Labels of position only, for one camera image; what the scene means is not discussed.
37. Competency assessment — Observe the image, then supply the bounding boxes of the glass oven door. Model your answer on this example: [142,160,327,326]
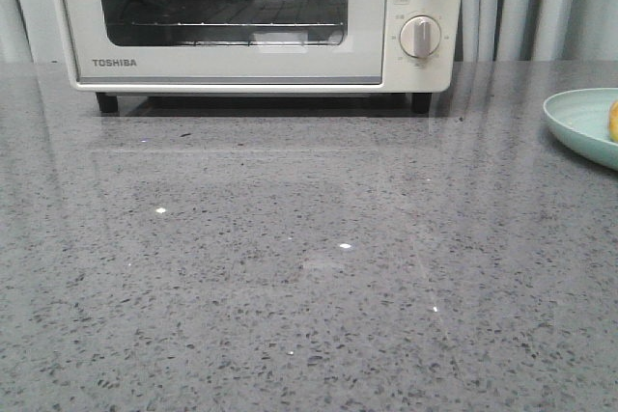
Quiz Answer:
[51,0,390,86]

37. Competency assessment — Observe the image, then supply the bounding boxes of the black oven front-left foot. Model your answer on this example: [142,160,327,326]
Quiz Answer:
[96,93,119,114]

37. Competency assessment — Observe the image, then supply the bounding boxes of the light green round plate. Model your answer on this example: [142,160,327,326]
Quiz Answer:
[544,88,617,170]

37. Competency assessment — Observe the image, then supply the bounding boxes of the lower cream oven knob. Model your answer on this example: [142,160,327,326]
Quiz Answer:
[399,15,441,59]

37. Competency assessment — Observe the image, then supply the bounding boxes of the white Toshiba toaster oven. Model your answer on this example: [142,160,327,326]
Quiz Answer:
[8,0,465,115]

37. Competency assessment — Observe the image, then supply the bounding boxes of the golden bread loaf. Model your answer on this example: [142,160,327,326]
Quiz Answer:
[607,100,618,143]

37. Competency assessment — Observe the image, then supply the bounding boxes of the metal wire oven rack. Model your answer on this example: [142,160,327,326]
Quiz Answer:
[106,0,348,47]

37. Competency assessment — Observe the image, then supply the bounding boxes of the black oven front-right foot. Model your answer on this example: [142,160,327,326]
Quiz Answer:
[410,93,433,115]

